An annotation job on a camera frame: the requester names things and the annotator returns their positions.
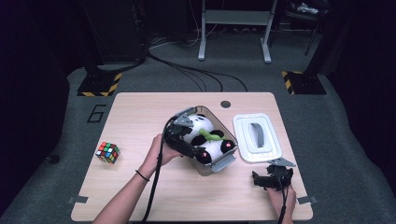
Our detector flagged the grey tape strip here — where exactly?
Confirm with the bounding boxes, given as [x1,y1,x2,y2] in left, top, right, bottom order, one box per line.
[67,195,90,205]
[297,195,318,205]

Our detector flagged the colourful puzzle cube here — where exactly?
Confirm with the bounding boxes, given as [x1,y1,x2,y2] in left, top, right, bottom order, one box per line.
[94,141,121,165]

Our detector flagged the dark cabinet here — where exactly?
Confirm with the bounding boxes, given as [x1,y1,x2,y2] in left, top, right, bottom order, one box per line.
[83,0,148,63]

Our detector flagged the person's left hand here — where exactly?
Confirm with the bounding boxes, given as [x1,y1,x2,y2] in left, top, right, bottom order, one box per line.
[144,133,185,175]

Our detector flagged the black yellow striped base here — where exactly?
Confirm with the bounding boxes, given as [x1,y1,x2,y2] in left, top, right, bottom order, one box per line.
[77,72,123,97]
[281,70,327,95]

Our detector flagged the black floor cables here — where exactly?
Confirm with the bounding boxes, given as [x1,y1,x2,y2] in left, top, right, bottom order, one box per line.
[146,49,249,93]

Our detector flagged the black hair tie wristband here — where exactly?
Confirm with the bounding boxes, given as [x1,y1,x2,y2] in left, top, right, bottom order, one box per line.
[134,169,150,183]

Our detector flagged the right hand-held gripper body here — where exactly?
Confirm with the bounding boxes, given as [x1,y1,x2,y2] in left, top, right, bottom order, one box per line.
[265,157,296,191]

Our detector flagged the hand-held gripper cable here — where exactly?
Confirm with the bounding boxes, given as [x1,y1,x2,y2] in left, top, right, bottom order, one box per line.
[276,174,290,224]
[140,136,166,224]

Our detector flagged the white lid with grey handle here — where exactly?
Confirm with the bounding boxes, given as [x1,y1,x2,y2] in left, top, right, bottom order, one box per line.
[232,112,284,164]

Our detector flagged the left hand-held gripper cable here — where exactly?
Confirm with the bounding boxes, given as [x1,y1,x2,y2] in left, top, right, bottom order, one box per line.
[140,136,166,224]

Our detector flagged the grey metal stand frame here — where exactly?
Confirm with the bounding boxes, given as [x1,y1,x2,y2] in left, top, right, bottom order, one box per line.
[197,0,278,64]

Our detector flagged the panda plush toy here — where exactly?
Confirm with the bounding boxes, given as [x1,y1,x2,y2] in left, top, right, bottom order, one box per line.
[182,114,236,165]

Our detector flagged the clear plastic storage box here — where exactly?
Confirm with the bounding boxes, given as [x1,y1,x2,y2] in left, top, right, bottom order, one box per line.
[167,105,239,177]

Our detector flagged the dark chair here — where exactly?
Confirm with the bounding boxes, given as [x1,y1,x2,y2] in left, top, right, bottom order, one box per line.
[274,0,332,57]

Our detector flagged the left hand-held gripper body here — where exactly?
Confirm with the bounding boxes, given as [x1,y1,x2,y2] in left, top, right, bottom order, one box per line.
[163,113,198,157]

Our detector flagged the right hand-held gripper cable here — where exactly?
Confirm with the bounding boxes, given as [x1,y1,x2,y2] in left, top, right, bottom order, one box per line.
[276,174,290,224]

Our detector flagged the person's right hand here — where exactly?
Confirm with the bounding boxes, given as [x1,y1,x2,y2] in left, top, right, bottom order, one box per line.
[266,184,298,224]

